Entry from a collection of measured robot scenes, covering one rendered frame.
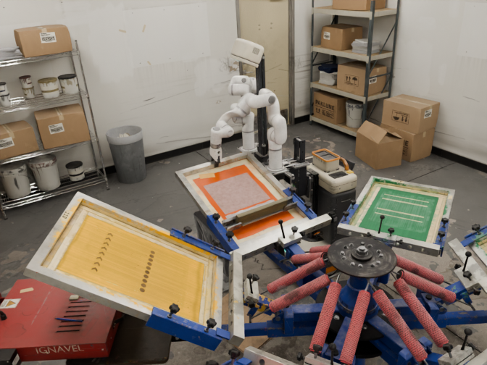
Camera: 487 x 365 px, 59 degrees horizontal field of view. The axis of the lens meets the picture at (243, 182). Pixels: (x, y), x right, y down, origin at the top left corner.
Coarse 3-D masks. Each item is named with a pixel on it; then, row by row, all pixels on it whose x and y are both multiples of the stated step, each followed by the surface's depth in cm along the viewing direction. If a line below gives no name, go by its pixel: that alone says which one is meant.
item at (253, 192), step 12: (240, 168) 305; (228, 180) 293; (240, 180) 294; (252, 180) 295; (240, 192) 285; (252, 192) 286; (264, 192) 287; (252, 204) 277; (276, 216) 270; (288, 216) 271
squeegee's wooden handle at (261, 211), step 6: (282, 198) 268; (270, 204) 263; (276, 204) 264; (282, 204) 267; (252, 210) 257; (258, 210) 258; (264, 210) 261; (270, 210) 264; (276, 210) 268; (240, 216) 253; (246, 216) 255; (252, 216) 258; (258, 216) 261
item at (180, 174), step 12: (228, 156) 308; (240, 156) 310; (252, 156) 311; (192, 168) 295; (204, 168) 298; (264, 168) 301; (180, 180) 285; (276, 180) 292; (192, 192) 276; (204, 204) 268; (204, 216) 265; (288, 228) 258; (252, 240) 248
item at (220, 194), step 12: (204, 180) 291; (216, 180) 292; (204, 192) 282; (216, 192) 283; (228, 192) 284; (216, 204) 274; (228, 204) 275; (240, 204) 276; (240, 228) 260; (252, 228) 260; (264, 228) 261
